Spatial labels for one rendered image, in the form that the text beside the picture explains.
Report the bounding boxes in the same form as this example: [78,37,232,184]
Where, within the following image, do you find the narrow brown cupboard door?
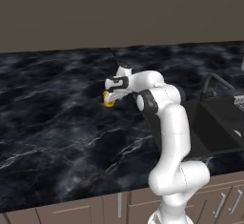
[101,191,130,224]

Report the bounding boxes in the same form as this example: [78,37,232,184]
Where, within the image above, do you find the yellow mug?
[102,90,116,109]

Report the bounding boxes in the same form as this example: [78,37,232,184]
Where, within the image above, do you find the white wire dish rack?
[233,94,244,112]

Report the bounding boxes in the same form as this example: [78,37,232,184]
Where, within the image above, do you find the black sink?
[139,94,244,159]

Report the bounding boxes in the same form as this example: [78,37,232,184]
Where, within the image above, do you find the silver drawer handle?
[51,205,82,215]

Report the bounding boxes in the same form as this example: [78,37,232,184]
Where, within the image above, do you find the brown drawer front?
[4,195,106,224]
[203,170,244,193]

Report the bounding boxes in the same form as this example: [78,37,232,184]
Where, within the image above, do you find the dark sink tap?
[198,72,237,102]

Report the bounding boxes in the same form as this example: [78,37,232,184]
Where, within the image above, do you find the silver cupboard handle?
[228,188,244,215]
[117,192,123,219]
[213,192,227,219]

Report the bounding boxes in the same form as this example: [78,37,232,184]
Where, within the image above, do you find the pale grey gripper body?
[106,87,133,104]

